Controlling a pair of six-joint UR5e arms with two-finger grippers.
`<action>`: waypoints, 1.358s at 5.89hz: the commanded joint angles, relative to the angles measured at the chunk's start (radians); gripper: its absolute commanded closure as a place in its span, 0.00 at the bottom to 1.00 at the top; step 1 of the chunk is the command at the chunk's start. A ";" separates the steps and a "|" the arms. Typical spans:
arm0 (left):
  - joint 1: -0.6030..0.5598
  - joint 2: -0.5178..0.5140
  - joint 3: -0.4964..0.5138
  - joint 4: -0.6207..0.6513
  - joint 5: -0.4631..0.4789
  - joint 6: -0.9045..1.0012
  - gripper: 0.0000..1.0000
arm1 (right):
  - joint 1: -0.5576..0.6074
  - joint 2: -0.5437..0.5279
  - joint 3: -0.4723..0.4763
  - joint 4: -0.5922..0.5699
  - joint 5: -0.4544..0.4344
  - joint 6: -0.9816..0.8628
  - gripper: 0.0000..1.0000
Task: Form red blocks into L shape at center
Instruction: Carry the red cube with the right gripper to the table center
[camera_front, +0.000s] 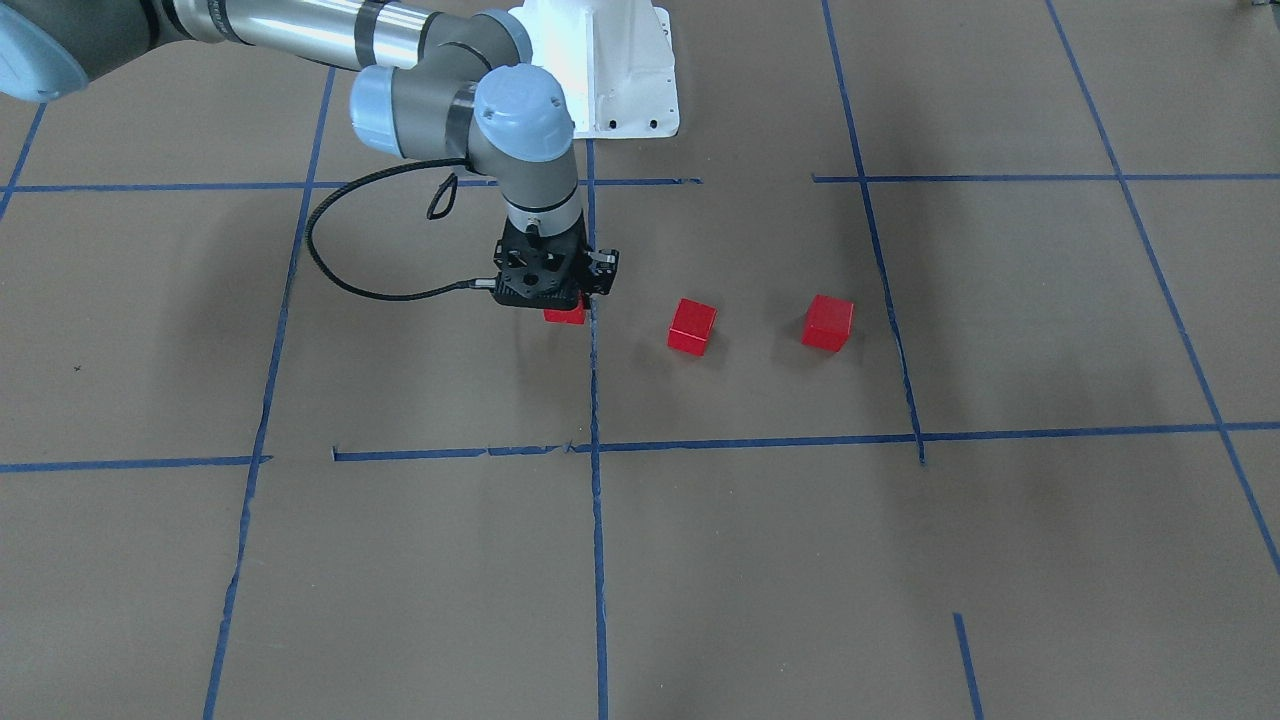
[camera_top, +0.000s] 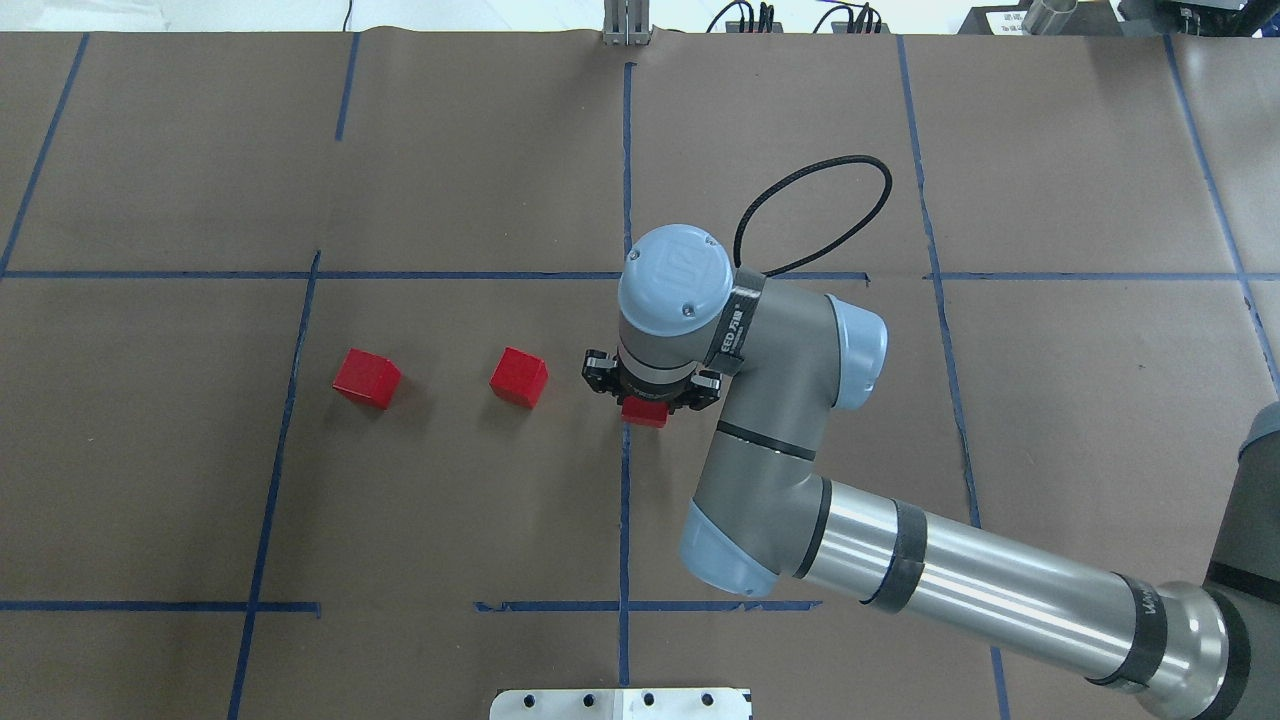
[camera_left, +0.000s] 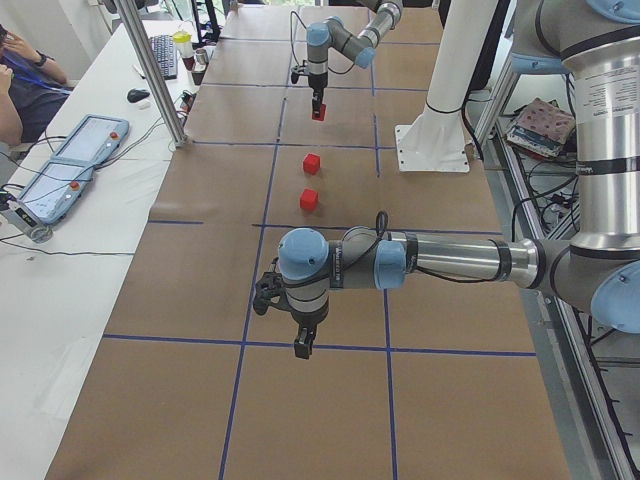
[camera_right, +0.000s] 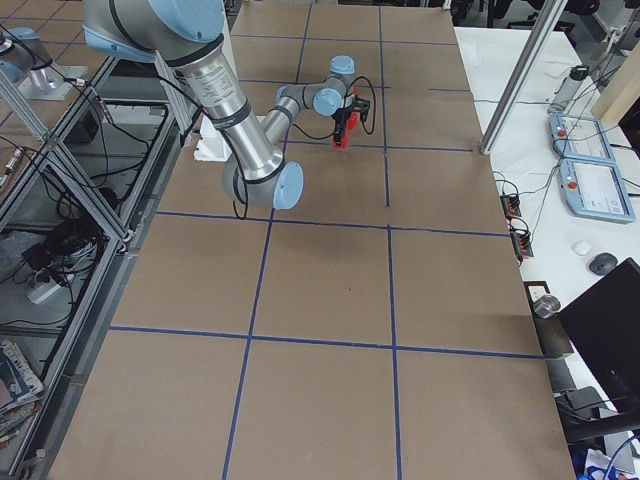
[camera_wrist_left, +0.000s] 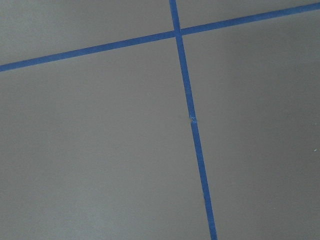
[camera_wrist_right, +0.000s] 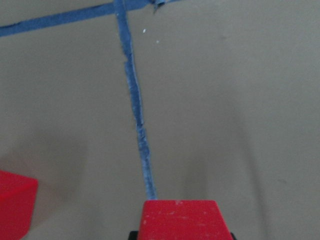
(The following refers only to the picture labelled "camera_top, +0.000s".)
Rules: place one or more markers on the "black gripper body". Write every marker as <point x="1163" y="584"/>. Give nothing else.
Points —
<point x="601" y="374"/>

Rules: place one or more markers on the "red block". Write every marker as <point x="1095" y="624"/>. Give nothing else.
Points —
<point x="367" y="379"/>
<point x="644" y="413"/>
<point x="519" y="378"/>

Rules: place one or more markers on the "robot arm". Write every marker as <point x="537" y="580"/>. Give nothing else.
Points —
<point x="1079" y="472"/>

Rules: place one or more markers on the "grey box with label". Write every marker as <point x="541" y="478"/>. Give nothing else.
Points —
<point x="994" y="20"/>

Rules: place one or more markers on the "silver metal cylinder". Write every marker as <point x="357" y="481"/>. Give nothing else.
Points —
<point x="1047" y="17"/>

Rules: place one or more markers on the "white metal base plate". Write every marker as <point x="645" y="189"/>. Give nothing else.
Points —
<point x="624" y="703"/>

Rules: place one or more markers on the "aluminium post bracket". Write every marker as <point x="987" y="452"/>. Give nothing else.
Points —
<point x="627" y="23"/>

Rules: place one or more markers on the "black cable plugs left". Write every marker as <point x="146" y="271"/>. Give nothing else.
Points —
<point x="746" y="18"/>

